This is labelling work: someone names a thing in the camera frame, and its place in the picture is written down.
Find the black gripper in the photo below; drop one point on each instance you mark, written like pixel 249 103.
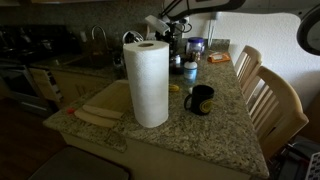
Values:
pixel 175 33

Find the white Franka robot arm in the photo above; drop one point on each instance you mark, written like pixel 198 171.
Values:
pixel 200 6

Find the clear jar blue lid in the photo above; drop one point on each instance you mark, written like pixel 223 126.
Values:
pixel 195 45

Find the round metal kettle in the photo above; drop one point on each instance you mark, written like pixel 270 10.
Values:
pixel 132 36

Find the orange flat box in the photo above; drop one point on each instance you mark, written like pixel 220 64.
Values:
pixel 219 57

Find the small yellow object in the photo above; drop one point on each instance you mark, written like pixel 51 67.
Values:
pixel 174 88

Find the white paper towel roll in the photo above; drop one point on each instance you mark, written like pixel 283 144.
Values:
pixel 146 86

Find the black mug yellow logo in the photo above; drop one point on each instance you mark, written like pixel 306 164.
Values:
pixel 201 101

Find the curved metal faucet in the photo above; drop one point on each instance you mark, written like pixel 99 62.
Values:
pixel 100 28

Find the small light wood chair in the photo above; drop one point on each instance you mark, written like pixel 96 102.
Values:
pixel 248 63

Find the wooden cutting board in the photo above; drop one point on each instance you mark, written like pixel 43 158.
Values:
pixel 110 95

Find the wooden spatula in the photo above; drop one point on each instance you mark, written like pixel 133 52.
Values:
pixel 101 111
pixel 93 120

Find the small red object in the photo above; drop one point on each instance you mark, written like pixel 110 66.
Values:
pixel 70 111

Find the large light wood chair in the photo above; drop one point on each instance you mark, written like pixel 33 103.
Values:
pixel 280 113

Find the black kitchen stove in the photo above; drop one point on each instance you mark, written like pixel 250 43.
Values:
pixel 23 66

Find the grey padded stool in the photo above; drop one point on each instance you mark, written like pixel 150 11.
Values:
pixel 76 165

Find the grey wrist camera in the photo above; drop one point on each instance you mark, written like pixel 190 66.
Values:
pixel 156 24

